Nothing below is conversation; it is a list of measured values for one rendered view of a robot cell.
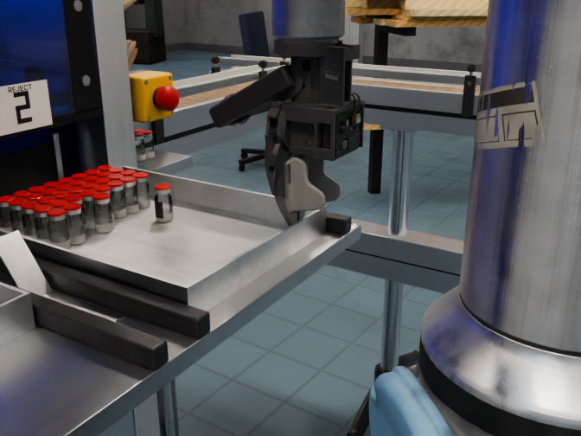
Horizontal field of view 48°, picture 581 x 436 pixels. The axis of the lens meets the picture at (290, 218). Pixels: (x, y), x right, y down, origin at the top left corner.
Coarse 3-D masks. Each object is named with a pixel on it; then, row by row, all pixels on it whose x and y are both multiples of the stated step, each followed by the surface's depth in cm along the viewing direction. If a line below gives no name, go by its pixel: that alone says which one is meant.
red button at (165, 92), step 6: (162, 90) 101; (168, 90) 101; (174, 90) 102; (156, 96) 101; (162, 96) 101; (168, 96) 101; (174, 96) 102; (156, 102) 102; (162, 102) 101; (168, 102) 101; (174, 102) 102; (162, 108) 102; (168, 108) 102; (174, 108) 103
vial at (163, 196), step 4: (156, 192) 82; (160, 192) 82; (164, 192) 82; (168, 192) 82; (156, 196) 82; (160, 196) 82; (164, 196) 82; (168, 196) 82; (156, 200) 82; (160, 200) 82; (164, 200) 82; (168, 200) 82; (164, 204) 82; (168, 204) 82; (164, 208) 82; (168, 208) 82; (172, 208) 83; (164, 212) 82; (168, 212) 83; (172, 212) 83; (164, 216) 83; (168, 216) 83; (172, 216) 83; (156, 220) 83; (160, 220) 83; (164, 220) 83; (168, 220) 83
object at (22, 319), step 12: (0, 288) 59; (12, 288) 58; (0, 300) 60; (12, 300) 56; (24, 300) 57; (0, 312) 55; (12, 312) 56; (24, 312) 57; (0, 324) 55; (12, 324) 56; (24, 324) 57; (0, 336) 55; (12, 336) 57
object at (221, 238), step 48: (192, 192) 89; (240, 192) 85; (96, 240) 77; (144, 240) 77; (192, 240) 77; (240, 240) 77; (288, 240) 72; (144, 288) 61; (192, 288) 59; (240, 288) 66
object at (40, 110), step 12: (24, 84) 83; (36, 84) 84; (0, 96) 80; (12, 96) 82; (24, 96) 83; (36, 96) 85; (48, 96) 86; (0, 108) 80; (12, 108) 82; (36, 108) 85; (48, 108) 86; (0, 120) 81; (12, 120) 82; (36, 120) 85; (48, 120) 87; (0, 132) 81; (12, 132) 82
